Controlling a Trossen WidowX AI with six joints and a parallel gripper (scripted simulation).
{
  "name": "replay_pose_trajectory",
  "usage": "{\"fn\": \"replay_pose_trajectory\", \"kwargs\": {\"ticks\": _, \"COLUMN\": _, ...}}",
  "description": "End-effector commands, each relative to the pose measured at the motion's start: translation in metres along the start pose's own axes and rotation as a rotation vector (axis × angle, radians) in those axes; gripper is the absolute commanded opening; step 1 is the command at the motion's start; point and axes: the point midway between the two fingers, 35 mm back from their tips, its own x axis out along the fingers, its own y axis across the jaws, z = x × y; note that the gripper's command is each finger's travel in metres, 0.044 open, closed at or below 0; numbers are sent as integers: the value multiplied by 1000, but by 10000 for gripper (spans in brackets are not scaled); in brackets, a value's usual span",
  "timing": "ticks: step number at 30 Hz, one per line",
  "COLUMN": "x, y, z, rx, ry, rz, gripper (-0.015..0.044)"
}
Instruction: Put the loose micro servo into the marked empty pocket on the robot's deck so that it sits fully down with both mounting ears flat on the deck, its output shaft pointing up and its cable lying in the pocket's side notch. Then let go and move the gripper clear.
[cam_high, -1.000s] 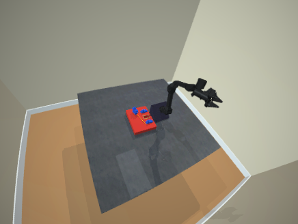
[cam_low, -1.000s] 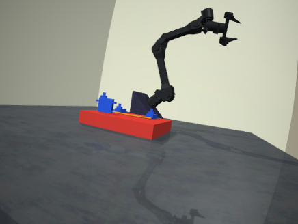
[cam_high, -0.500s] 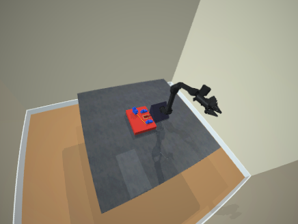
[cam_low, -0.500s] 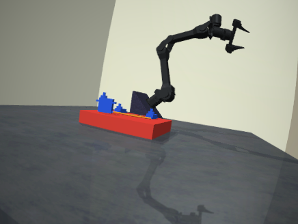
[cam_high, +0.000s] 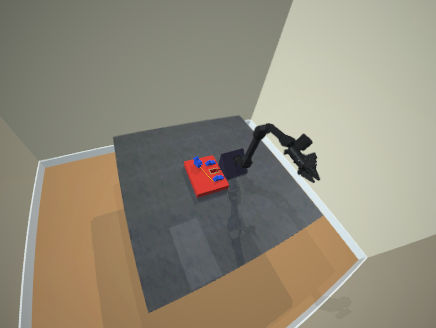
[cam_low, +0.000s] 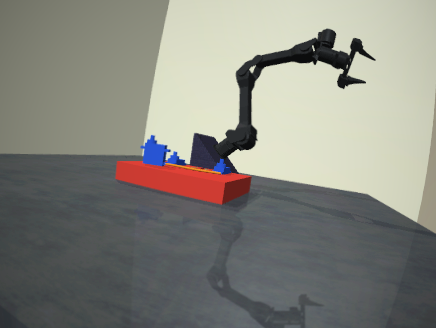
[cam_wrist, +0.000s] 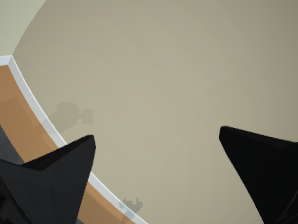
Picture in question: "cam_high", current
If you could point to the red flat deck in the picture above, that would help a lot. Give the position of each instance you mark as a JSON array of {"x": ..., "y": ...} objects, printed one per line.
[{"x": 200, "y": 182}]

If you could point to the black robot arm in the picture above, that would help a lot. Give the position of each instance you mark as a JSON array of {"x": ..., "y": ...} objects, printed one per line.
[{"x": 294, "y": 146}]

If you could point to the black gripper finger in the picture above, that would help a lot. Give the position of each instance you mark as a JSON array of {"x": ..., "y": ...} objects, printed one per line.
[
  {"x": 308, "y": 177},
  {"x": 313, "y": 172}
]

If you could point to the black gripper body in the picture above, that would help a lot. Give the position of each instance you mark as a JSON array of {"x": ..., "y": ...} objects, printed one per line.
[{"x": 302, "y": 165}]

